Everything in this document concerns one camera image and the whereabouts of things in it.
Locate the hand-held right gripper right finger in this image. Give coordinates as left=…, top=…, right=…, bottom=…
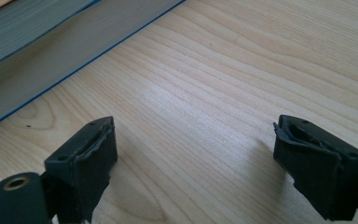
left=272, top=114, right=358, bottom=222

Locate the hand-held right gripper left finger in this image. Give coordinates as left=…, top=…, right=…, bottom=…
left=44, top=116, right=118, bottom=224

